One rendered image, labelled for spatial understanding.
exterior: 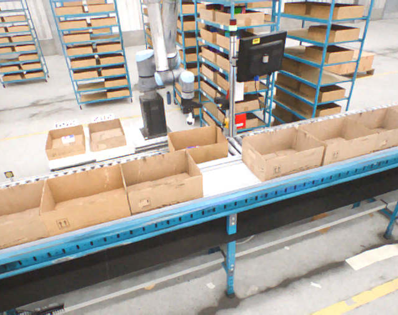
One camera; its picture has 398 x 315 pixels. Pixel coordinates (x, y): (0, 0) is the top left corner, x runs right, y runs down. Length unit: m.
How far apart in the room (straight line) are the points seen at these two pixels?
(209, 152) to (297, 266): 1.13
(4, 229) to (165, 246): 0.80
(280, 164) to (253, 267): 1.01
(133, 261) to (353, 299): 1.53
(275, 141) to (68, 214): 1.32
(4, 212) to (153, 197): 0.82
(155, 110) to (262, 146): 1.00
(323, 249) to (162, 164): 1.56
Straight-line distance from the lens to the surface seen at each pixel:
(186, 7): 4.15
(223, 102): 2.39
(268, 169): 1.67
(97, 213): 1.50
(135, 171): 1.72
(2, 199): 1.82
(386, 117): 2.58
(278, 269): 2.44
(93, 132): 2.84
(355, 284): 2.52
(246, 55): 2.17
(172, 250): 1.71
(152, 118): 2.52
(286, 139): 2.04
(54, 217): 1.50
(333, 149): 1.91
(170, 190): 1.49
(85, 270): 1.76
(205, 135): 2.33
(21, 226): 1.54
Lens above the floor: 1.91
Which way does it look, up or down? 32 degrees down
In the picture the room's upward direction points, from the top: 3 degrees counter-clockwise
